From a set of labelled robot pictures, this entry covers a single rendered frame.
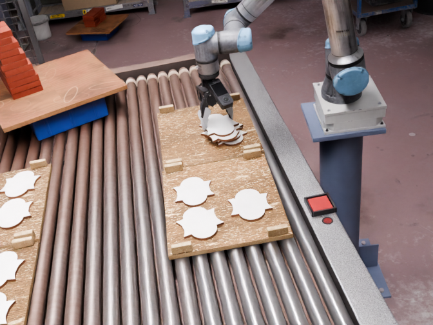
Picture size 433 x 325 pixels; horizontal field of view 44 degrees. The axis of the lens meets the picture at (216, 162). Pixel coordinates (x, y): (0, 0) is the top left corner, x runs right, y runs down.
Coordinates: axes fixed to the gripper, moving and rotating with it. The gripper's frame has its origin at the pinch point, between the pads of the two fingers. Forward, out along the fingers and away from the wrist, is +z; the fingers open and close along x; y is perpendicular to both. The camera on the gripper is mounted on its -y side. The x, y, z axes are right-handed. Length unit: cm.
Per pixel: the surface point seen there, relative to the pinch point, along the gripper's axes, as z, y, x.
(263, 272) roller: 7, -64, 21
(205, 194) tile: 4.1, -28.3, 19.8
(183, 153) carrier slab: 5.0, -1.8, 15.8
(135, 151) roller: 6.6, 12.7, 28.9
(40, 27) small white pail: 84, 432, 3
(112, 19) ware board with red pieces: 87, 399, -66
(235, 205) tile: 4.1, -38.4, 14.9
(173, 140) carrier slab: 5.0, 8.3, 15.4
